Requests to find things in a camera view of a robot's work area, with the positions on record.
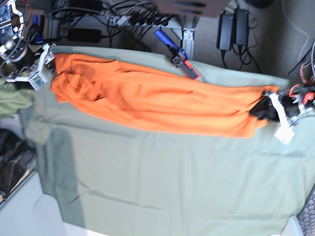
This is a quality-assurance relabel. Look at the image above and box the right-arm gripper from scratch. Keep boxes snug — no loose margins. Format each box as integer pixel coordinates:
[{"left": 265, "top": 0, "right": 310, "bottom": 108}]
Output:
[{"left": 0, "top": 44, "right": 55, "bottom": 85}]

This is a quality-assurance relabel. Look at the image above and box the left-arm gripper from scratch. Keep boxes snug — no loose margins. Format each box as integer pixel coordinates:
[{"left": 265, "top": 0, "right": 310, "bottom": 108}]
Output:
[{"left": 249, "top": 89, "right": 315, "bottom": 125}]

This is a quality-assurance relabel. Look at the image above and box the orange T-shirt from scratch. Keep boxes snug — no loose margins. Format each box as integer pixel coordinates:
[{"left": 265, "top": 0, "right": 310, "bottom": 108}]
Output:
[{"left": 51, "top": 54, "right": 278, "bottom": 138}]

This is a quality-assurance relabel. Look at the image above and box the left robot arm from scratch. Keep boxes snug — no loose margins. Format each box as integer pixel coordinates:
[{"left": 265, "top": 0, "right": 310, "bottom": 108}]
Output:
[{"left": 249, "top": 45, "right": 315, "bottom": 127}]

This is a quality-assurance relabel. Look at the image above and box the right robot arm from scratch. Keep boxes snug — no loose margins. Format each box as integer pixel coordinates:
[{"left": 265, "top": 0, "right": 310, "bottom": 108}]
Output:
[{"left": 0, "top": 0, "right": 56, "bottom": 90}]

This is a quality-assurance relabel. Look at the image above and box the olive green garment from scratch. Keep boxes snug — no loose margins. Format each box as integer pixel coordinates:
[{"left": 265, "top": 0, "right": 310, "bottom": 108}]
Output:
[{"left": 0, "top": 80, "right": 33, "bottom": 119}]

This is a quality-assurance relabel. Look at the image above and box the black power adapter brick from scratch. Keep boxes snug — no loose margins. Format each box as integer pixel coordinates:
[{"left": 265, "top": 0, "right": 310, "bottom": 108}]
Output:
[{"left": 217, "top": 13, "right": 233, "bottom": 51}]

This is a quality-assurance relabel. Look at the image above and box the black plastic bag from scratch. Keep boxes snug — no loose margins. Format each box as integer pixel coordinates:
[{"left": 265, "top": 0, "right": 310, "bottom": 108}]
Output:
[{"left": 0, "top": 128, "right": 37, "bottom": 199}]

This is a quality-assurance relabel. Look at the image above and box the blue red bar clamp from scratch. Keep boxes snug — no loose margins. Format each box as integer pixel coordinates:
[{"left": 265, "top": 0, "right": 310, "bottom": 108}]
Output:
[{"left": 154, "top": 29, "right": 201, "bottom": 80}]

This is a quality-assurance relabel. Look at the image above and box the black power strip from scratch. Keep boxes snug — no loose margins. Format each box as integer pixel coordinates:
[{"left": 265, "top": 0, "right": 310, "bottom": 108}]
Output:
[{"left": 116, "top": 13, "right": 174, "bottom": 27}]

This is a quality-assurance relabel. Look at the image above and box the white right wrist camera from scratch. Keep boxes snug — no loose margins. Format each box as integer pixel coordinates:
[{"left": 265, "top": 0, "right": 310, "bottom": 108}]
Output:
[{"left": 29, "top": 71, "right": 51, "bottom": 91}]

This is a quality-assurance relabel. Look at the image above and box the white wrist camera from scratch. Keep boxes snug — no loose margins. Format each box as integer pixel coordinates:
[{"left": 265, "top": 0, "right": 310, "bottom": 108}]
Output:
[
  {"left": 274, "top": 126, "right": 295, "bottom": 145},
  {"left": 29, "top": 71, "right": 51, "bottom": 91}
]

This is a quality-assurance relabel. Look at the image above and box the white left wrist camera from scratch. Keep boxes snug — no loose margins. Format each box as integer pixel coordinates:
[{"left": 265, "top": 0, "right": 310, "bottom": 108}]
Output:
[{"left": 274, "top": 126, "right": 295, "bottom": 145}]

